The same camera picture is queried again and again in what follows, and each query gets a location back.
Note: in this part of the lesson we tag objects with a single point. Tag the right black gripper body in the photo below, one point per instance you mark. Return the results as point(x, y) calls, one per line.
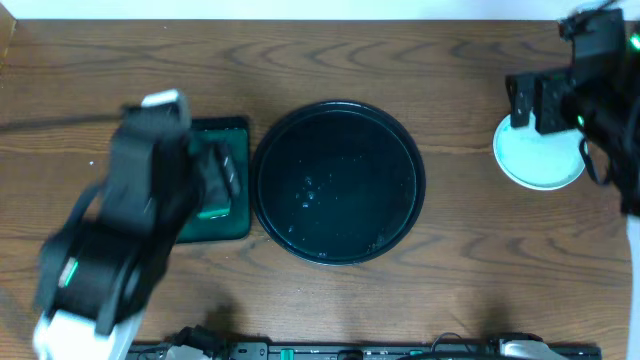
point(564, 112)

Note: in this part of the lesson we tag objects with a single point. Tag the mint plate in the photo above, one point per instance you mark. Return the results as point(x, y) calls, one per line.
point(534, 161)

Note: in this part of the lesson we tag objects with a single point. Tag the dark green rectangular tray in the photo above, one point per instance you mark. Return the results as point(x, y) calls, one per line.
point(226, 217)

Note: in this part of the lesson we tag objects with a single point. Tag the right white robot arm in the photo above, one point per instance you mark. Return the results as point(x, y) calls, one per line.
point(598, 94)

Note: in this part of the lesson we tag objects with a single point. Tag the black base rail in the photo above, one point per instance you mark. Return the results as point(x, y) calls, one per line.
point(199, 343)

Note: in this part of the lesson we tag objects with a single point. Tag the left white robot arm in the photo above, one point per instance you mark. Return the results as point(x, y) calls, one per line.
point(172, 178)

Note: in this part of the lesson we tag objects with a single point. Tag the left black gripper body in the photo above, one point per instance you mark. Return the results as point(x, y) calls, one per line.
point(201, 170)

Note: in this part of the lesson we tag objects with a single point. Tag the round black tray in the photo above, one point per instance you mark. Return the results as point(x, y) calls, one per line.
point(337, 182)

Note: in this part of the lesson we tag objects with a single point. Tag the green sponge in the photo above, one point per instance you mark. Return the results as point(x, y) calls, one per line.
point(214, 210)

